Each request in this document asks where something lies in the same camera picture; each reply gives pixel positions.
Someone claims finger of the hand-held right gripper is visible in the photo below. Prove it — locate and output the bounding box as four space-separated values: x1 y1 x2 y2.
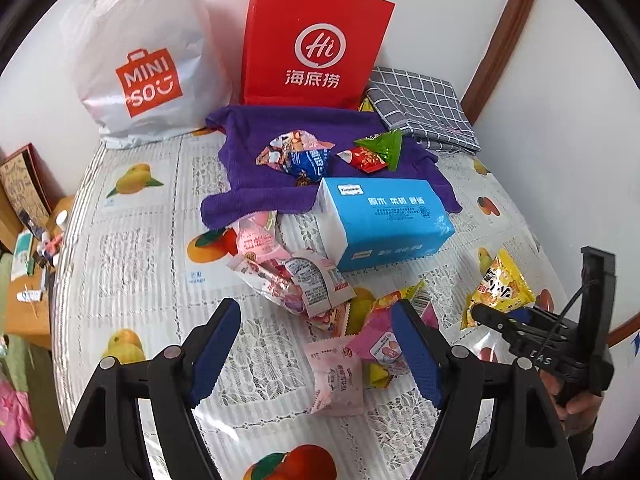
472 302 532 347
507 305 541 328

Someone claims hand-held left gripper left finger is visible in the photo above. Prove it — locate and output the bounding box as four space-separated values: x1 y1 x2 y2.
52 297 242 480

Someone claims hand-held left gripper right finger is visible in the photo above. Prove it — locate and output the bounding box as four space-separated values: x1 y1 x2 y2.
391 299 581 480

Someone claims yellow-green snack packet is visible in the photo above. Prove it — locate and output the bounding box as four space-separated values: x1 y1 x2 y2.
367 362 397 390

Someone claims magenta round-label snack packet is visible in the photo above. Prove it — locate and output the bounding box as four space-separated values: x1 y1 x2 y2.
347 305 441 369

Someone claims light pink snack packet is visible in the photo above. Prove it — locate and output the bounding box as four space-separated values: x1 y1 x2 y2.
305 337 367 417

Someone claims clear bag of pink sweets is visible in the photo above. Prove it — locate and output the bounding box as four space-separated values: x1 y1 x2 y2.
227 250 357 319

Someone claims pink peach snack packet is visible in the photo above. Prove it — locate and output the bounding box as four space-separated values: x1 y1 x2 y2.
234 210 282 262

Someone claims red snack packet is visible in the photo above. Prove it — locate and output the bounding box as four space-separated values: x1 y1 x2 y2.
336 146 392 174

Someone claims green triangular snack packet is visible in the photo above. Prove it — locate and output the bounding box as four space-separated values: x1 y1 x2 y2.
354 129 404 171

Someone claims colourful cartoon snack packet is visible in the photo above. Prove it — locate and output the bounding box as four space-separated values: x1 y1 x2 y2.
256 130 321 169

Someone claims person's right forearm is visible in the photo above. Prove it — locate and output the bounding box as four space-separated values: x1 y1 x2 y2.
565 425 640 480

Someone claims person's right hand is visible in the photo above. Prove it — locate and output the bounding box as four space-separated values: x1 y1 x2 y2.
544 374 607 436

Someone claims orange yellow snack packet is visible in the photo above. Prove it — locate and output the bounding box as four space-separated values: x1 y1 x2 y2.
345 280 427 337

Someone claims fruit-print tablecloth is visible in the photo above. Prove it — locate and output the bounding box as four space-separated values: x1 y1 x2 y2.
50 125 566 480

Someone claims blue tissue pack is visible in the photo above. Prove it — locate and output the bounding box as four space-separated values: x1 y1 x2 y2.
315 177 457 273

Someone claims green blanket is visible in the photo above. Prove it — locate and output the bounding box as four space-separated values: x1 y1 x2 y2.
0 252 57 480

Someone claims purple towel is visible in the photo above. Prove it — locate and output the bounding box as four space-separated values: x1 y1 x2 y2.
200 105 463 232

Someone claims wooden bedside table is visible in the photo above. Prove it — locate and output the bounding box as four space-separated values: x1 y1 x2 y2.
0 195 77 352

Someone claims pink cloth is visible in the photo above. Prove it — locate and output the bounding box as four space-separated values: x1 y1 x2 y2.
0 379 37 444

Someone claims grey checked folded cloth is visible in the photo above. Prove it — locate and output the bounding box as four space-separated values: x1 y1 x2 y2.
365 66 482 156

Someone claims brown patterned notebook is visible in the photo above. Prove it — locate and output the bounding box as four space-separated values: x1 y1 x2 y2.
0 142 54 222

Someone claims white plastic shopping bag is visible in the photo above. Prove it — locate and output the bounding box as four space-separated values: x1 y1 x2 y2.
60 0 234 149

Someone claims red paper bag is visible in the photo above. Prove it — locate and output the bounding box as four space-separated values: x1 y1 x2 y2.
242 0 396 112

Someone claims brown wooden door frame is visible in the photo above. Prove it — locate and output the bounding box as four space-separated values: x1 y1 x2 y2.
460 0 544 126

